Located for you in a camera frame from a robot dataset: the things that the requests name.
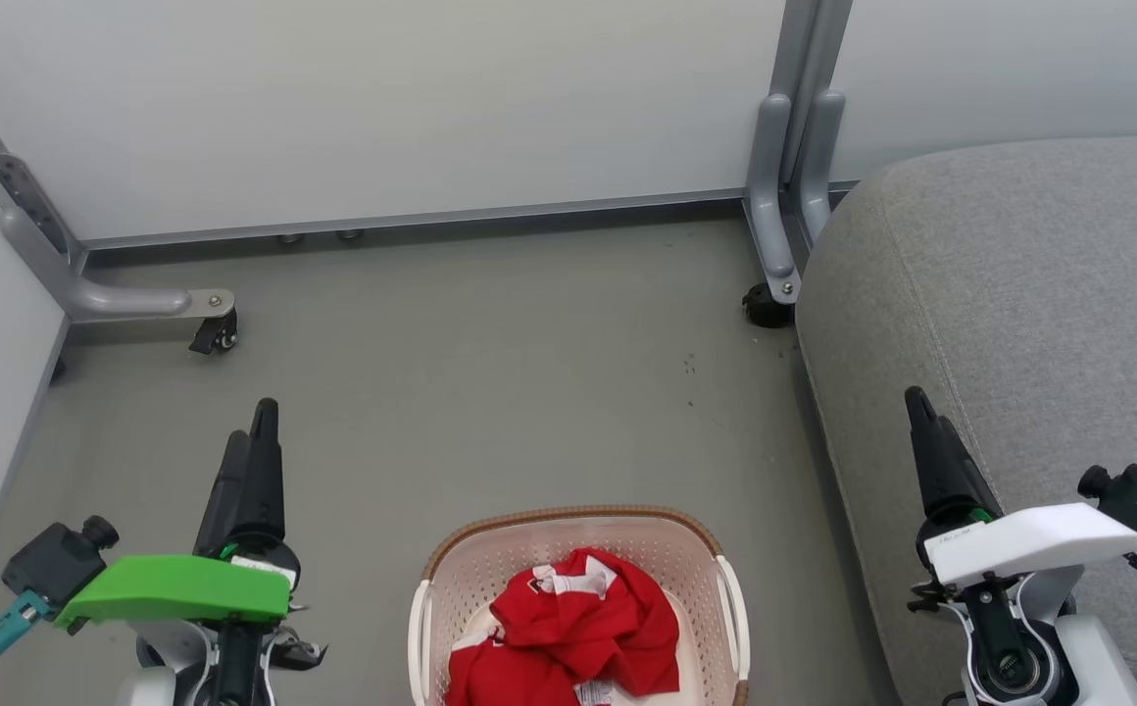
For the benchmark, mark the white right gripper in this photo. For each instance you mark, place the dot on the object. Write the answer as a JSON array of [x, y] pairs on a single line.
[[1029, 539]]

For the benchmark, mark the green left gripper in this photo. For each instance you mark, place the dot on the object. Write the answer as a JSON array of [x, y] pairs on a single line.
[[176, 588]]

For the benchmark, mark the red shirt with white stripe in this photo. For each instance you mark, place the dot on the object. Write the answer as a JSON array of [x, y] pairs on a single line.
[[617, 628]]

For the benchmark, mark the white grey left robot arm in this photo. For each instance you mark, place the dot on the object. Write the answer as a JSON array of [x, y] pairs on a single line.
[[172, 649]]

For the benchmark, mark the grey fabric sofa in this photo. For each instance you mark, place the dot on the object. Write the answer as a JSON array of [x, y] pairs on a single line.
[[1019, 294]]

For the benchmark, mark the black caster wheel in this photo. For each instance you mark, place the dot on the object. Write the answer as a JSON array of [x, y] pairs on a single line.
[[216, 335], [766, 309]]

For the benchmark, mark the long grey partition foot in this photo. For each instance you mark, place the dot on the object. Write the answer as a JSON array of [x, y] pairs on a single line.
[[118, 301]]

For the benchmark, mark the small grey levelling foot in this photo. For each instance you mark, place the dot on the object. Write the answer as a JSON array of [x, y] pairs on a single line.
[[291, 237], [350, 234]]

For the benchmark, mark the cream perforated laundry basket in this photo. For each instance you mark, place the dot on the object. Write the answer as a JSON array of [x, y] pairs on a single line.
[[490, 559]]

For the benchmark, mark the grey upright partition foot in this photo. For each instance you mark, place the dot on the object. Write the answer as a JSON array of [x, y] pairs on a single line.
[[816, 167], [769, 196]]

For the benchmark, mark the left grey partition foot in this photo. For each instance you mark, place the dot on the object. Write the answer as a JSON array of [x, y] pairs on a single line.
[[29, 201]]

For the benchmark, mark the grey partition bottom rail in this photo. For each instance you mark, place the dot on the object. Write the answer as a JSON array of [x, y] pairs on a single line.
[[412, 218]]

